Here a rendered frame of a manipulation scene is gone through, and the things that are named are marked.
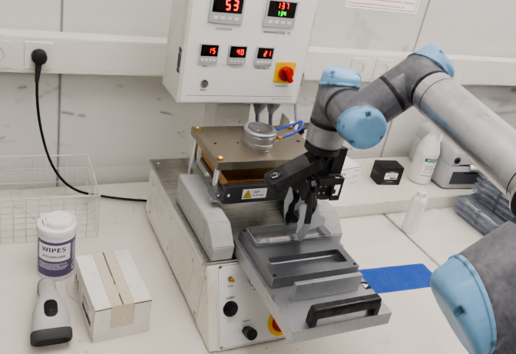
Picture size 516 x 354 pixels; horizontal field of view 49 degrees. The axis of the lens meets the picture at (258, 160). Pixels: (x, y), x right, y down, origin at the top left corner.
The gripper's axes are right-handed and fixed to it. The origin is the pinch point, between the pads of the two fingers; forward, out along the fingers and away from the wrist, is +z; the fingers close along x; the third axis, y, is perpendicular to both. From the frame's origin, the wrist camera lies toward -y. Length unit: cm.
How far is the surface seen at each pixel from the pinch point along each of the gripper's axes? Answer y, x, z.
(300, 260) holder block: -0.5, -6.8, 3.5
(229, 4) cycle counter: -8, 34, -38
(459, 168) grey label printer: 93, 41, 11
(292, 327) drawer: -10.6, -22.7, 4.7
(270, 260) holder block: -7.5, -6.4, 2.9
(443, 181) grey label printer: 89, 42, 17
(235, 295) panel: -10.5, -1.2, 15.7
